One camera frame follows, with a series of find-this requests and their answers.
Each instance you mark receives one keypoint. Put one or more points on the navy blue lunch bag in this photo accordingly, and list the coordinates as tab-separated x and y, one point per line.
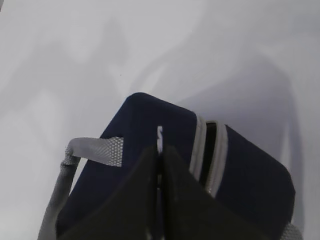
235	172

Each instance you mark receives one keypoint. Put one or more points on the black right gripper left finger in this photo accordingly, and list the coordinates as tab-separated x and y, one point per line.
112	203

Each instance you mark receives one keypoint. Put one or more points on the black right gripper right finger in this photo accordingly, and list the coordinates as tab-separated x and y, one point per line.
190	213

